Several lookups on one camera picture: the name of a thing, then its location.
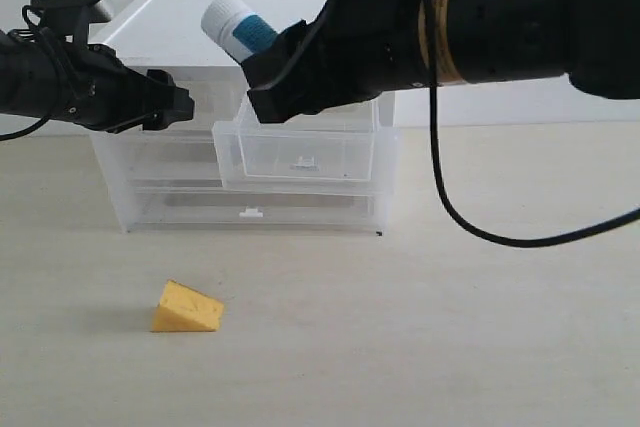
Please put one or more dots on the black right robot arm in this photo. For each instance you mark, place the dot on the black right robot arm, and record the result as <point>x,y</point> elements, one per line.
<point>595,43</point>

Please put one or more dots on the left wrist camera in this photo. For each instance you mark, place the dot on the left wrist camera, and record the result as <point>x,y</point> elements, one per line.
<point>72,18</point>

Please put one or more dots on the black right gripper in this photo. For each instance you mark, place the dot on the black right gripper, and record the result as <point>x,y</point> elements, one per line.
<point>353,51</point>

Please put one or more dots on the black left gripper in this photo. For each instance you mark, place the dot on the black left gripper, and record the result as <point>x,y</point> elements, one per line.
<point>93,89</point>

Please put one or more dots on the yellow cheese wedge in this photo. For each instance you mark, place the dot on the yellow cheese wedge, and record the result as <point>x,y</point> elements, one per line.
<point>183,309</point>

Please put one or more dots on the white pill bottle blue label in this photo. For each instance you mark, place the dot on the white pill bottle blue label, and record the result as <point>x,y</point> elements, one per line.
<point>236,29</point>

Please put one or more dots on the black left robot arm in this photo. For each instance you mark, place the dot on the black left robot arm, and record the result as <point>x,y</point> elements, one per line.
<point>46,76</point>

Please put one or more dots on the white plastic drawer cabinet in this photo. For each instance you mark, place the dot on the white plastic drawer cabinet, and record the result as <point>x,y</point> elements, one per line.
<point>166,35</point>

